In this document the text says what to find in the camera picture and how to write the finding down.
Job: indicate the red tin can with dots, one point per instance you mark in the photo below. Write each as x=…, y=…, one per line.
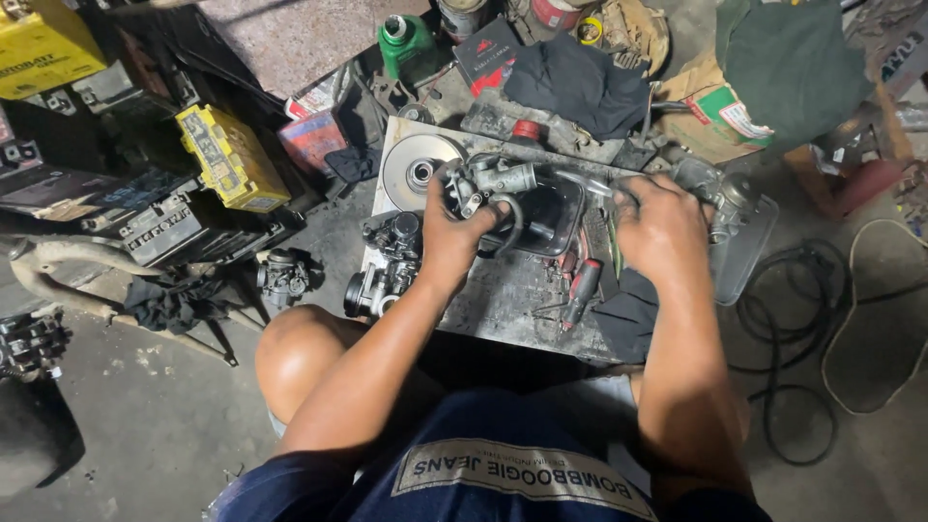
x=555, y=12

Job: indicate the person's dark blue shirt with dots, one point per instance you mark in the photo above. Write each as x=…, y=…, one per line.
x=493, y=464

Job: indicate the dark blue cloth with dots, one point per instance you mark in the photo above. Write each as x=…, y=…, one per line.
x=580, y=83

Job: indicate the large green cloth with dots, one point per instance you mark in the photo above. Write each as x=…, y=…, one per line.
x=790, y=72

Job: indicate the small black cloth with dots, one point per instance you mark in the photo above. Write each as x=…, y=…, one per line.
x=353, y=164

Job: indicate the red plastic packet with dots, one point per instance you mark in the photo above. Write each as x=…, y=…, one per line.
x=312, y=138

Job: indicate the black rag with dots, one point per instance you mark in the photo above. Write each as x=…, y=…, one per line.
x=629, y=319

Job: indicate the red bottle cap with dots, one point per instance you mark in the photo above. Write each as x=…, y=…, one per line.
x=527, y=130

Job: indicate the crumpled black cloth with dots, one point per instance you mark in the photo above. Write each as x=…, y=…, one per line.
x=174, y=304

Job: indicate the person's right hand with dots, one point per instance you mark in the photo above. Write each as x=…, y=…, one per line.
x=667, y=232

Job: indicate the green oil bottle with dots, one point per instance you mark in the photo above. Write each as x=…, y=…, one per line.
x=406, y=47

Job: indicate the grey metal can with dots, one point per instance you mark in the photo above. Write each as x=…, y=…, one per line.
x=462, y=16

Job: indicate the clear plastic lid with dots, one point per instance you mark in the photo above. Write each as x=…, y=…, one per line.
x=747, y=254

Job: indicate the person's right fingers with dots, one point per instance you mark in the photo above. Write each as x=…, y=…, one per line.
x=632, y=197

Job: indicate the black and red box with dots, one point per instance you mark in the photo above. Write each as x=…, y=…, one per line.
x=486, y=58

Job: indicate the large yellow battery box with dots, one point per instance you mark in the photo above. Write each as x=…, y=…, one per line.
x=43, y=47

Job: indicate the yellow tape roll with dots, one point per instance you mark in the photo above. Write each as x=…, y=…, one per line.
x=589, y=30

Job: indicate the dark carburetor with round intake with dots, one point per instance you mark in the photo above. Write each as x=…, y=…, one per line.
x=388, y=268

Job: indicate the small grey carburetor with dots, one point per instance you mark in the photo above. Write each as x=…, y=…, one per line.
x=283, y=277

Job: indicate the black engine part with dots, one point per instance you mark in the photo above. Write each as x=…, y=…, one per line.
x=29, y=348

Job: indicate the person's left leg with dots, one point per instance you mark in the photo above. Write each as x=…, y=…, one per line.
x=304, y=355

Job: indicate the black vehicle battery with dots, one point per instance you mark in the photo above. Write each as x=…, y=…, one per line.
x=156, y=228

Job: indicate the red stool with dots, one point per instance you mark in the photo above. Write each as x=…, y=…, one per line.
x=848, y=181

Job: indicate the beige drive belt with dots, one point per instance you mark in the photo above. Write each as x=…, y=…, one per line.
x=852, y=290

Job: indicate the person's left hand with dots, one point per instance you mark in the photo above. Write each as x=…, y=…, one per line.
x=449, y=232

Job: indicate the cardboard box with label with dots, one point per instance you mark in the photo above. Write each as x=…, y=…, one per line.
x=707, y=116

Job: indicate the small yellow battery box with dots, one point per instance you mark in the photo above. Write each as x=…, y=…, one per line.
x=232, y=156

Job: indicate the large grey carburetor body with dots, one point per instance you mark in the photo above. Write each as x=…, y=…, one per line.
x=714, y=192

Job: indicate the black plastic tray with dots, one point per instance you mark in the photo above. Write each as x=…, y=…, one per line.
x=551, y=217

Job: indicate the rusty exhaust pipe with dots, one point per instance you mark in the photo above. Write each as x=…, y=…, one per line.
x=65, y=257

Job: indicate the silver pulley disc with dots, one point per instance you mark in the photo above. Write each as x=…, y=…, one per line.
x=406, y=163

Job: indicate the silver metal tool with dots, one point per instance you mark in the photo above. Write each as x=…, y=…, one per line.
x=584, y=181

